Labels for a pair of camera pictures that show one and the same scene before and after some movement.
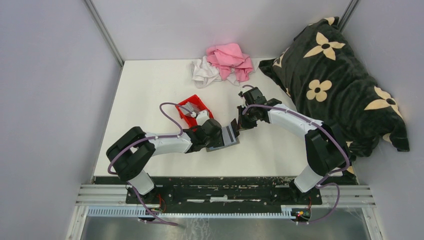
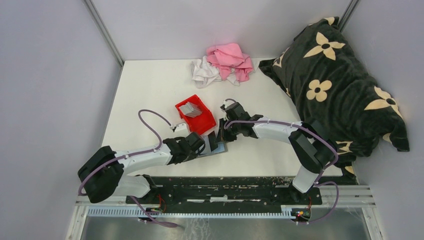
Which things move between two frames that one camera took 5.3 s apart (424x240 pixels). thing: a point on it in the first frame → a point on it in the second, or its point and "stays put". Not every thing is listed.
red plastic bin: x=191 y=119 stays put
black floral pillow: x=328 y=82 stays put
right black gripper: x=243 y=125 → x=223 y=136
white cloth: x=203 y=71 stays put
